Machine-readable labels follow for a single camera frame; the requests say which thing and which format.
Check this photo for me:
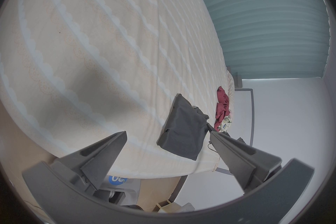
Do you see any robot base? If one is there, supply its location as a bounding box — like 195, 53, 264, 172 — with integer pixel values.
100, 175, 141, 208

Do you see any white printed garment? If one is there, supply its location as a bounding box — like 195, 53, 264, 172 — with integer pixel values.
217, 115, 233, 133

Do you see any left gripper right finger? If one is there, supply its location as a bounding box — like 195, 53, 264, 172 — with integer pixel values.
209, 131, 283, 195

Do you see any bed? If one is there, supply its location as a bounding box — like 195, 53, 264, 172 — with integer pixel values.
0, 0, 237, 214

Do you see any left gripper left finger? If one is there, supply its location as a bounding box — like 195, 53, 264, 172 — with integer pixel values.
50, 131, 128, 196

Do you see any dark red garment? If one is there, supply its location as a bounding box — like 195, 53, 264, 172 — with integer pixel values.
214, 86, 230, 130

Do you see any black garment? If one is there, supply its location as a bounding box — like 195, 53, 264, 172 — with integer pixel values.
157, 93, 211, 161

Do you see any blue-green curtain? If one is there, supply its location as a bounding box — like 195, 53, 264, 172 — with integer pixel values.
199, 0, 332, 80

